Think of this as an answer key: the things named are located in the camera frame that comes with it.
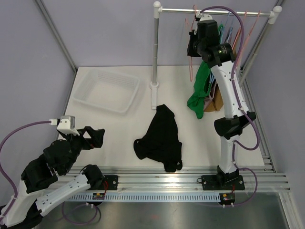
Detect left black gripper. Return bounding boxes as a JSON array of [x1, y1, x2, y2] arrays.
[[62, 126, 105, 174]]

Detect pink wire hanger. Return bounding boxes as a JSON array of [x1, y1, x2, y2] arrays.
[[184, 4, 198, 82]]

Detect green tank top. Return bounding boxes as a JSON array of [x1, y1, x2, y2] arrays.
[[186, 23, 225, 119]]

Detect black tank top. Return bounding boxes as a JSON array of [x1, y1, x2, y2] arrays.
[[133, 104, 183, 173]]

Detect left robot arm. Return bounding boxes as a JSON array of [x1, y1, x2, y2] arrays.
[[0, 126, 105, 229]]

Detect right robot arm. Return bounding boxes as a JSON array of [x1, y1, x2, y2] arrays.
[[187, 19, 256, 190]]

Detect mauve tank top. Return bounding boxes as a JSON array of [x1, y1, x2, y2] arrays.
[[203, 81, 217, 112]]

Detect brown tank top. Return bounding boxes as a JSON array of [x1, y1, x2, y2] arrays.
[[208, 43, 235, 111]]

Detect white plastic basket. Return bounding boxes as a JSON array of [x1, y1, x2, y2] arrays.
[[72, 69, 140, 115]]

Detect metal clothes rack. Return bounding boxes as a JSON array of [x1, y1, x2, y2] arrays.
[[150, 0, 285, 110]]

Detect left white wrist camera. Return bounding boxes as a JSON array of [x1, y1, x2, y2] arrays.
[[49, 115, 80, 135]]

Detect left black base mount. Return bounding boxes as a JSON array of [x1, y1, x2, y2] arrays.
[[97, 175, 119, 191]]

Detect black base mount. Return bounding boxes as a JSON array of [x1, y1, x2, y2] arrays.
[[196, 175, 245, 191], [97, 175, 119, 191]]

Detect white slotted cable duct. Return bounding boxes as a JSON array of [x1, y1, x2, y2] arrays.
[[68, 192, 220, 202]]

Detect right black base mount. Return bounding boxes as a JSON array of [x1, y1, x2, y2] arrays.
[[196, 175, 245, 191]]

